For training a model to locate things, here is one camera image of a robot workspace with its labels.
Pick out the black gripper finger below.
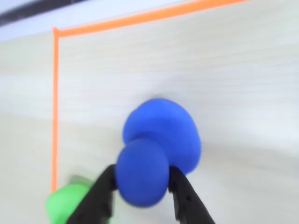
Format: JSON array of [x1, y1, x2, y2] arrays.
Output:
[[168, 166, 215, 224], [67, 164, 118, 224]]

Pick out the blue rubber duck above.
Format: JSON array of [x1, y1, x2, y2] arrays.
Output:
[[115, 98, 202, 207]]

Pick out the green rubber duck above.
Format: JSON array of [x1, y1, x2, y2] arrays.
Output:
[[45, 175, 94, 224]]

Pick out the orange tape strip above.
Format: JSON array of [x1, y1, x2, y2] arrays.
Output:
[[53, 0, 249, 38], [51, 27, 60, 194]]

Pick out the black cable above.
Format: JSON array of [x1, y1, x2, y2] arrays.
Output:
[[0, 0, 81, 21]]

